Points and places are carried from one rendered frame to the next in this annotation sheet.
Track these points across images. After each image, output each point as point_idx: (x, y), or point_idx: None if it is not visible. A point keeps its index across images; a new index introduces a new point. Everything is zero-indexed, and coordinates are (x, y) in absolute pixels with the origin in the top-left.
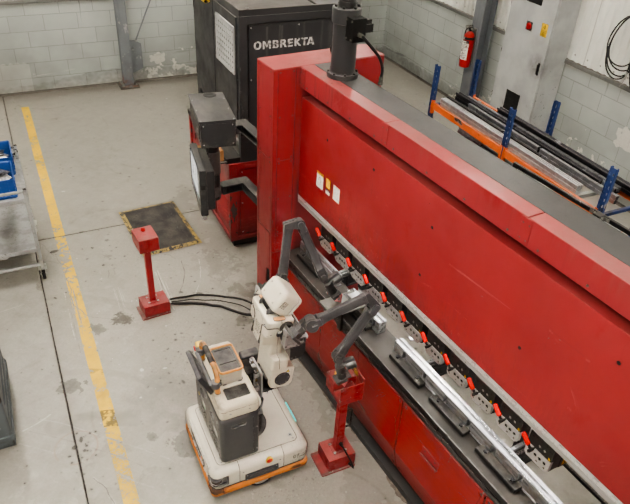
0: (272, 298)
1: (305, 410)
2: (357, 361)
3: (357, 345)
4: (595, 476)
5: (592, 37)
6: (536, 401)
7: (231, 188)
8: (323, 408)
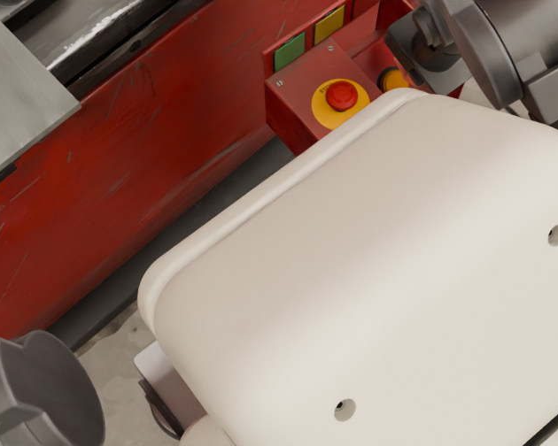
0: (554, 352)
1: (154, 420)
2: (151, 98)
3: (122, 59)
4: None
5: None
6: None
7: None
8: (129, 357)
